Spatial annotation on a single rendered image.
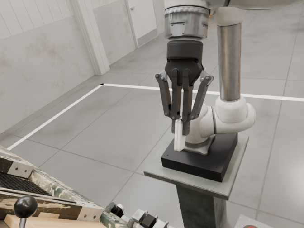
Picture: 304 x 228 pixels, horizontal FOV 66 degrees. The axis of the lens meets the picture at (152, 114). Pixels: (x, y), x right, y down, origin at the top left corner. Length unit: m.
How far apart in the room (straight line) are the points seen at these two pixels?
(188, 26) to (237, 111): 0.82
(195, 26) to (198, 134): 0.88
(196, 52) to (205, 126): 0.82
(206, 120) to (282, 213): 1.16
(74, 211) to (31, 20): 4.09
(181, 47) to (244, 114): 0.84
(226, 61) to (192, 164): 0.56
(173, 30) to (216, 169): 0.92
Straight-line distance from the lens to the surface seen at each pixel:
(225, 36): 1.10
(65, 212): 0.97
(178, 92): 0.52
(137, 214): 1.23
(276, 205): 2.22
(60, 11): 5.16
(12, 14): 4.62
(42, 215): 0.91
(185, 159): 1.34
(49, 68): 4.86
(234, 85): 1.19
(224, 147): 1.40
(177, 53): 0.48
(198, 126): 1.26
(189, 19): 0.48
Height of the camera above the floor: 1.74
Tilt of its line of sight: 31 degrees down
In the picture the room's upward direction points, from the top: 13 degrees counter-clockwise
